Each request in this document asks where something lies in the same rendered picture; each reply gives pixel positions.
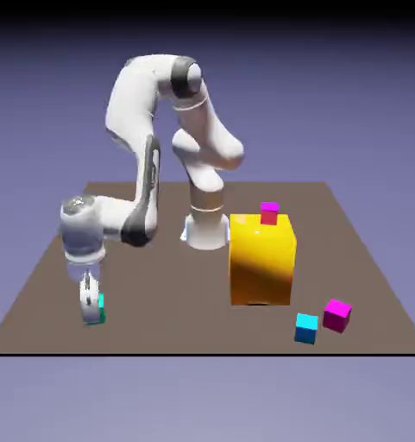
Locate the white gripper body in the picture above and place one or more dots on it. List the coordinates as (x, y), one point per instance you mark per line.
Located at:
(88, 299)

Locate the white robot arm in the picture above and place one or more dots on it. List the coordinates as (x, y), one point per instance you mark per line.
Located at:
(131, 114)

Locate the small green cube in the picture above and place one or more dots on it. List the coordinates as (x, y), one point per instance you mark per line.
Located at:
(101, 308)

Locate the small pink cube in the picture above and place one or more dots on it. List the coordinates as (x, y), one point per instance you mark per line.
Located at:
(269, 213)

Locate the small cyan cube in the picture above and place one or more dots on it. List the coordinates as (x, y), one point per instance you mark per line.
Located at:
(306, 328)

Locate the small magenta cube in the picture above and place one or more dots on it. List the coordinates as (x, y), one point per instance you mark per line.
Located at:
(336, 315)

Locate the large yellow box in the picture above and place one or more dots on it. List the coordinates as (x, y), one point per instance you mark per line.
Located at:
(260, 259)

